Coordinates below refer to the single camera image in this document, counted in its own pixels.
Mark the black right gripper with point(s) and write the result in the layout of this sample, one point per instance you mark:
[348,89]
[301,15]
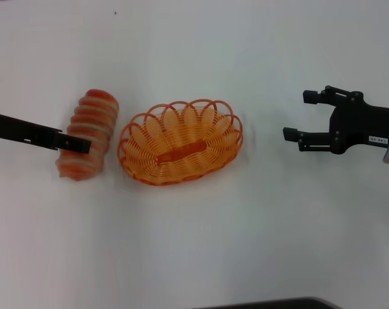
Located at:
[358,122]

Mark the orange striped bread roll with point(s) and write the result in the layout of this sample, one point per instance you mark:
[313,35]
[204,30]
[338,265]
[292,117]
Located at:
[94,112]

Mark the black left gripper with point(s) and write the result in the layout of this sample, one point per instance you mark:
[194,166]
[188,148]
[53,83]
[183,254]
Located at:
[20,130]

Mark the orange plastic woven basket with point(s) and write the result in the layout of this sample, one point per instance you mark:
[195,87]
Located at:
[181,135]

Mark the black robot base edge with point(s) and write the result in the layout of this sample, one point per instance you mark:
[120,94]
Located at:
[294,304]

